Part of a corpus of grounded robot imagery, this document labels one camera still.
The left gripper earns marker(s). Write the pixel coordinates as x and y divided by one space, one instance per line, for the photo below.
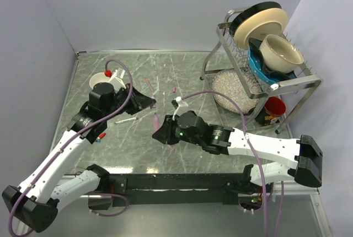
139 101

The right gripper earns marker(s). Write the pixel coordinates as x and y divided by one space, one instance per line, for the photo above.
165 134

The pink highlighter pen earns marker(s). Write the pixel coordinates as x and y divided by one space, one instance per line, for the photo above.
156 122

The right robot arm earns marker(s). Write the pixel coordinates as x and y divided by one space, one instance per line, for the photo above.
299 160

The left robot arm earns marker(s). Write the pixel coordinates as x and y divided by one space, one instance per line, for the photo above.
37 200

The white marker pen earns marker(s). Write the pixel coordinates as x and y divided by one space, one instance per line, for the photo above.
126 120

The pink thin pen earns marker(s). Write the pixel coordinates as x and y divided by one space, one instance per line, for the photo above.
149 84

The small white bowl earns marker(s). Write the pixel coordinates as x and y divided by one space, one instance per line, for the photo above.
98 78

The red marker cap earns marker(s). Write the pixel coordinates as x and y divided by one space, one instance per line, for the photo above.
102 135

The black base bar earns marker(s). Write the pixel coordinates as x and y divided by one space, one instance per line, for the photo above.
180 188

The speckled glass plate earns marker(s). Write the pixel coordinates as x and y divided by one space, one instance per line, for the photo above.
228 83

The metal dish rack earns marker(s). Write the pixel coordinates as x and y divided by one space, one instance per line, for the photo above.
239 61

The red black mug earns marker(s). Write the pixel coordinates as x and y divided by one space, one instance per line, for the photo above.
273 109

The blue dotted bowl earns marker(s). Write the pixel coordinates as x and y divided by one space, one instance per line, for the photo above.
260 71

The black plate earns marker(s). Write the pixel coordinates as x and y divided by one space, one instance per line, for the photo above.
250 12

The cream ceramic bowl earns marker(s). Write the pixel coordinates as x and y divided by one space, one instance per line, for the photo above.
279 54

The large cream plate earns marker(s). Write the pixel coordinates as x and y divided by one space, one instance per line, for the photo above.
258 26

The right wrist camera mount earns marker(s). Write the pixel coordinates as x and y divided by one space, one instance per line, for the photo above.
180 106

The aluminium frame rail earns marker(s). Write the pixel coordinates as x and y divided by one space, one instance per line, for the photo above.
292 188

